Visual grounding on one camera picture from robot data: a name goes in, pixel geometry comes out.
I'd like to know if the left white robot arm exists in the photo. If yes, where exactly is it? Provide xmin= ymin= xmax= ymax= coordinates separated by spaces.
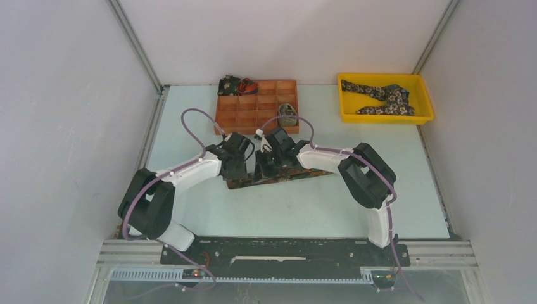
xmin=118 ymin=132 xmax=255 ymax=264

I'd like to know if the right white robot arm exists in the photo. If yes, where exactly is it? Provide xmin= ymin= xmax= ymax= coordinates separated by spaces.
xmin=254 ymin=127 xmax=396 ymax=265

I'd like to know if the rolled red black tie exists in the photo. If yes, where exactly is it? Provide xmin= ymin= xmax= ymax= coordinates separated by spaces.
xmin=237 ymin=78 xmax=259 ymax=96

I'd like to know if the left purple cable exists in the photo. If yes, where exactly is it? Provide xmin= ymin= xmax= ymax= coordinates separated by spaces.
xmin=120 ymin=108 xmax=227 ymax=292

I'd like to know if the rolled olive green tie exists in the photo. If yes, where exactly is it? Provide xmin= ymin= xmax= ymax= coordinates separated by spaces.
xmin=277 ymin=103 xmax=298 ymax=127

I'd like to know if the dark floral tie in bin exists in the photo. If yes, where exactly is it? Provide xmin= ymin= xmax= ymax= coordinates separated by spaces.
xmin=341 ymin=80 xmax=415 ymax=116

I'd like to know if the green orange patterned tie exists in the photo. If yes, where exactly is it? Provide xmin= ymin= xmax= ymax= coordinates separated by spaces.
xmin=226 ymin=168 xmax=332 ymax=190

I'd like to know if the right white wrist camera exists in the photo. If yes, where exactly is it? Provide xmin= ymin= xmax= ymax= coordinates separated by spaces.
xmin=254 ymin=129 xmax=272 ymax=153

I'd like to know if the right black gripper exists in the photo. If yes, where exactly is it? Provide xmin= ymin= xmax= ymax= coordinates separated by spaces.
xmin=253 ymin=148 xmax=286 ymax=184

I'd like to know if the orange compartment tray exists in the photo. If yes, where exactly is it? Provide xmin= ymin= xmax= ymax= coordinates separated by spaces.
xmin=215 ymin=80 xmax=300 ymax=135

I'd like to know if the rolled black floral tie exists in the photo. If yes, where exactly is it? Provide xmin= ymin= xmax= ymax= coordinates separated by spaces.
xmin=217 ymin=75 xmax=241 ymax=96

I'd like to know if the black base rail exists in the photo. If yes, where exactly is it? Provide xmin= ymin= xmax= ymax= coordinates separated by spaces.
xmin=160 ymin=236 xmax=411 ymax=282

